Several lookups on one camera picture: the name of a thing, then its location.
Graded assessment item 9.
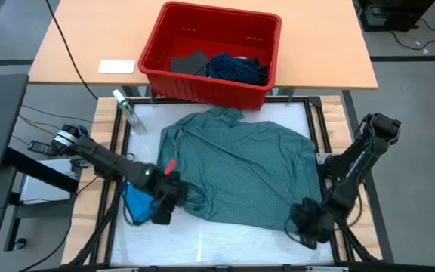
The black floor cable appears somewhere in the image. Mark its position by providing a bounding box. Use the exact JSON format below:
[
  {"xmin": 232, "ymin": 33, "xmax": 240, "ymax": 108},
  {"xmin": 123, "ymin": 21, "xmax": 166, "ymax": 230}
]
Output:
[{"xmin": 387, "ymin": 17, "xmax": 435, "ymax": 52}]

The black floor equipment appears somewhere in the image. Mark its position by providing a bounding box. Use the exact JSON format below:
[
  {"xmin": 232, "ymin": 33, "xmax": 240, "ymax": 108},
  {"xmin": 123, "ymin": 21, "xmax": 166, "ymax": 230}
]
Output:
[{"xmin": 356, "ymin": 0, "xmax": 435, "ymax": 33}]

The long black desk cable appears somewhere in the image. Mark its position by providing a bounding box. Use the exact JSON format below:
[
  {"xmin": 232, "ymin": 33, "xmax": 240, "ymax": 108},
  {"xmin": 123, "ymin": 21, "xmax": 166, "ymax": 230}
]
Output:
[{"xmin": 45, "ymin": 0, "xmax": 100, "ymax": 101}]

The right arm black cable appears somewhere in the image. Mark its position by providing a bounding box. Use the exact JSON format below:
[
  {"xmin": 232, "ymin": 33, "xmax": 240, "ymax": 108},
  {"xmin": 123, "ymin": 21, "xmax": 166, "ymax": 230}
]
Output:
[{"xmin": 282, "ymin": 217, "xmax": 306, "ymax": 246}]

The white flat board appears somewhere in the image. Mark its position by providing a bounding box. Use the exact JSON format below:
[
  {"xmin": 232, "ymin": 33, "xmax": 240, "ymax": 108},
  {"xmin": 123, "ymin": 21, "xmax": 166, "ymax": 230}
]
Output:
[{"xmin": 19, "ymin": 158, "xmax": 79, "ymax": 205}]

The black metal rig frame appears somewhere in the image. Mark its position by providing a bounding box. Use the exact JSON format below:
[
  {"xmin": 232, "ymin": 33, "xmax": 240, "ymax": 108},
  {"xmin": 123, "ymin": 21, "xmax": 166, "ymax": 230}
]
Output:
[{"xmin": 66, "ymin": 96, "xmax": 383, "ymax": 272}]

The light wooden desk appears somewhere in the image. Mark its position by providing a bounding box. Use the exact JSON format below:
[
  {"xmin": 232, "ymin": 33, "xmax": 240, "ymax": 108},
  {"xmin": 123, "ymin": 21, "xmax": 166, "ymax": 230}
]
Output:
[{"xmin": 27, "ymin": 0, "xmax": 379, "ymax": 91}]

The dark grey garment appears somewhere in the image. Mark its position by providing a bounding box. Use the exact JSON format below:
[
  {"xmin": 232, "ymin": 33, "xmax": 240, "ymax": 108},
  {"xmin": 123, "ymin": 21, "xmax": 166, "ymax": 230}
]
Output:
[{"xmin": 169, "ymin": 49, "xmax": 210, "ymax": 77}]

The white flat rectangular plate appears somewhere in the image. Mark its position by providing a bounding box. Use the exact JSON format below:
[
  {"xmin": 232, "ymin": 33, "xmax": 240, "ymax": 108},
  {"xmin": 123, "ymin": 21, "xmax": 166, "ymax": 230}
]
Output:
[{"xmin": 97, "ymin": 59, "xmax": 136, "ymax": 74}]

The green dotted shirt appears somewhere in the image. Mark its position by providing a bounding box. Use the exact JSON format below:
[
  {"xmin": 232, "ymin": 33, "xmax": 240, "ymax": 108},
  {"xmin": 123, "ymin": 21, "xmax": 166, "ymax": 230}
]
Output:
[{"xmin": 156, "ymin": 106, "xmax": 322, "ymax": 233}]

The navy dotted shirt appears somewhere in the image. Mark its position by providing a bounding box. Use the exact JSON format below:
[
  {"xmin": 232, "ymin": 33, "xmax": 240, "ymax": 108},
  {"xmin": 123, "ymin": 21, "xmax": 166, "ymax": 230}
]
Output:
[{"xmin": 205, "ymin": 52, "xmax": 270, "ymax": 87}]

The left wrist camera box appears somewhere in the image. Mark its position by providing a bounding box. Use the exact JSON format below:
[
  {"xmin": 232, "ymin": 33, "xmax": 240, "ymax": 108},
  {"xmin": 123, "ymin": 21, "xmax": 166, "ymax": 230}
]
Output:
[{"xmin": 151, "ymin": 202, "xmax": 174, "ymax": 227}]

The bright blue garment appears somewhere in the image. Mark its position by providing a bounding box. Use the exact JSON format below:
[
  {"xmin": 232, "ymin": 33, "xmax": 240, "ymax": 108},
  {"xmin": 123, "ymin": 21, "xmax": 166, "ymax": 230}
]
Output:
[{"xmin": 121, "ymin": 181, "xmax": 162, "ymax": 227}]

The red plastic bin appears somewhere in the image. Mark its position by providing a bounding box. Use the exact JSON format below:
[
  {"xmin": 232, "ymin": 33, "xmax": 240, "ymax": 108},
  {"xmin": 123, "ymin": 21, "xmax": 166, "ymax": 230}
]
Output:
[{"xmin": 137, "ymin": 1, "xmax": 283, "ymax": 112}]

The black power adapter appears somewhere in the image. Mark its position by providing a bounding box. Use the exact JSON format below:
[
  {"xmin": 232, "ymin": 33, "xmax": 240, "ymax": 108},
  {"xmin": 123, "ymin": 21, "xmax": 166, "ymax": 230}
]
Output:
[{"xmin": 26, "ymin": 140, "xmax": 57, "ymax": 157}]

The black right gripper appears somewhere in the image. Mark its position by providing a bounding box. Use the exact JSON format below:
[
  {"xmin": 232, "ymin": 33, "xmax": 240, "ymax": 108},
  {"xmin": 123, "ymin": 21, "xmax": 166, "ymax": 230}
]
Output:
[{"xmin": 289, "ymin": 196, "xmax": 335, "ymax": 251}]

